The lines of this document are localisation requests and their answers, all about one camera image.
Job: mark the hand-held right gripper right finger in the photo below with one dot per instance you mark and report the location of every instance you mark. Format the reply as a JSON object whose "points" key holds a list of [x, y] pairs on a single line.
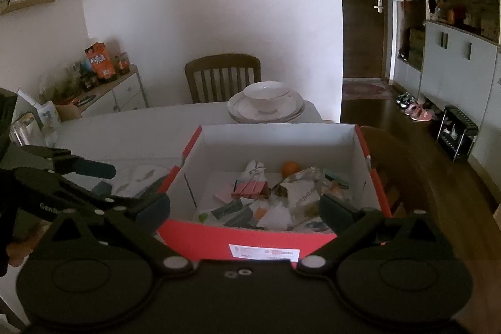
{"points": [[334, 210]]}

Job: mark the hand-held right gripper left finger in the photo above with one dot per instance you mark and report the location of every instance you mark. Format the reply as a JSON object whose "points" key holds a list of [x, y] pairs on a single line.
{"points": [[154, 208]]}

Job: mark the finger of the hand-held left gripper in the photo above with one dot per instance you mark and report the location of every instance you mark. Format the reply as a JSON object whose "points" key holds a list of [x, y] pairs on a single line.
{"points": [[96, 169], [58, 193]]}

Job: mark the white blue print packet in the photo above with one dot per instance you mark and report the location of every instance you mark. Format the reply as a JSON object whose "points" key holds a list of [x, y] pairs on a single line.
{"points": [[315, 226]]}

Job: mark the small teal packet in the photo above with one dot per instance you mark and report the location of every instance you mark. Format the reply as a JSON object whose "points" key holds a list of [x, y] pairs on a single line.
{"points": [[336, 179]]}

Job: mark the brown and white toy dog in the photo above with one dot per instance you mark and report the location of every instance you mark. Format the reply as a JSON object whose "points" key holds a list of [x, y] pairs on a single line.
{"points": [[301, 197]]}

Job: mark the red cardboard box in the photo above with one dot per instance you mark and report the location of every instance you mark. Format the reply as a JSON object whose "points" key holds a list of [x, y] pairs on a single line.
{"points": [[203, 240]]}

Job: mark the small orange fruit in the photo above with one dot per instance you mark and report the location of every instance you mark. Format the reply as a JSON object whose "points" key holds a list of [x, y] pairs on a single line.
{"points": [[290, 169]]}

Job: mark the white snack packet orange figure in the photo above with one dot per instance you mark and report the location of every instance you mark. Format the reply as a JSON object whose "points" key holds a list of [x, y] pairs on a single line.
{"points": [[274, 216]]}

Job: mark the small blue black packet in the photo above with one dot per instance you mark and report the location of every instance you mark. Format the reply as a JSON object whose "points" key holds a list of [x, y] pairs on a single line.
{"points": [[240, 217]]}

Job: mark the pink binder clip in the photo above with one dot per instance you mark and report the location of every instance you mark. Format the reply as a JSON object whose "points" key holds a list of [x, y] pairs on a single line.
{"points": [[248, 192]]}

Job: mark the white rabbit toy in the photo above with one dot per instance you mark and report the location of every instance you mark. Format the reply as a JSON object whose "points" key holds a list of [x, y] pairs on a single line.
{"points": [[252, 166]]}

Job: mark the white marble desktop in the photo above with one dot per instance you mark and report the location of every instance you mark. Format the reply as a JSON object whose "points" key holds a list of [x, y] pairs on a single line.
{"points": [[117, 130]]}

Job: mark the person's left hand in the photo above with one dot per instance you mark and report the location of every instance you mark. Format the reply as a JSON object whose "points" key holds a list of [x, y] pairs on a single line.
{"points": [[17, 253]]}

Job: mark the white leaf placemat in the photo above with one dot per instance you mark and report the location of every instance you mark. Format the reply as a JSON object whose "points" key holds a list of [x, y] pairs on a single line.
{"points": [[141, 181]]}

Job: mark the white carton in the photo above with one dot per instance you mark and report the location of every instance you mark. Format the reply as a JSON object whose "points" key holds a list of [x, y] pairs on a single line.
{"points": [[49, 118]]}

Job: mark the brown cardboard box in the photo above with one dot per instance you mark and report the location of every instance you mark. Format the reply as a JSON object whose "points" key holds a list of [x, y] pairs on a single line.
{"points": [[68, 113]]}

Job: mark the white wooden sideboard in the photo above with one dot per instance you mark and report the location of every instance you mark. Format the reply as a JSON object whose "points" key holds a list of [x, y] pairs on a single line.
{"points": [[125, 95]]}

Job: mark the orange snack bag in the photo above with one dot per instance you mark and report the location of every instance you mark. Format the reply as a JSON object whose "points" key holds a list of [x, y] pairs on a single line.
{"points": [[100, 62]]}

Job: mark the small orange jar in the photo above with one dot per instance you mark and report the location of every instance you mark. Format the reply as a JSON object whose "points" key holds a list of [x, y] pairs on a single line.
{"points": [[123, 64]]}

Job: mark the white gold-rimmed plate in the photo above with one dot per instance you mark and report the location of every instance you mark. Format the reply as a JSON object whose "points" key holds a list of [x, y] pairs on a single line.
{"points": [[266, 120]]}

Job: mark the patterned door rug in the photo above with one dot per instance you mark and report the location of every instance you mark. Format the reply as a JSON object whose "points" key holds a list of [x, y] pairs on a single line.
{"points": [[366, 90]]}

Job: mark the pink child sandal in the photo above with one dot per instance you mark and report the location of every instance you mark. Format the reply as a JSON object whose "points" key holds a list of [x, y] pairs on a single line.
{"points": [[415, 110], [426, 115]]}

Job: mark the black white shoe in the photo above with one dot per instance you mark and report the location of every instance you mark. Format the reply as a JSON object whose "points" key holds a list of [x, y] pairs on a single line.
{"points": [[405, 100]]}

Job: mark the stack of white plates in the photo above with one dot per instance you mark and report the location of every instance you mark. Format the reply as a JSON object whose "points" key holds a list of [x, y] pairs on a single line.
{"points": [[237, 105]]}

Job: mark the white gold-rimmed bowl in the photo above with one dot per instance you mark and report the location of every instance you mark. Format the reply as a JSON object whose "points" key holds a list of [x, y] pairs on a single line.
{"points": [[266, 95]]}

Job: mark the black metal shoe rack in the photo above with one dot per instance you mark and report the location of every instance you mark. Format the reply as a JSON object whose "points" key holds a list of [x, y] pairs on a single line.
{"points": [[458, 130]]}

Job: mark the dark wooden slatted chair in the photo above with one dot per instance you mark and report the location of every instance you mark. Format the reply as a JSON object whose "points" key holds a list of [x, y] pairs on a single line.
{"points": [[223, 62]]}

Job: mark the dark wooden door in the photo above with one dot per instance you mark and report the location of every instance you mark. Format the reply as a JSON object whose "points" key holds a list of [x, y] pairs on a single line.
{"points": [[364, 44]]}

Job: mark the wooden wall shelf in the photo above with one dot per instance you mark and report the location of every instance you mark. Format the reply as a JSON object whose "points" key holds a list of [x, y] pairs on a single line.
{"points": [[35, 3]]}

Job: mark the white wall cabinet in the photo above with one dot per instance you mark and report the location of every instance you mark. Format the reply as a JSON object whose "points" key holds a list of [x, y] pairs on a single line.
{"points": [[450, 56]]}

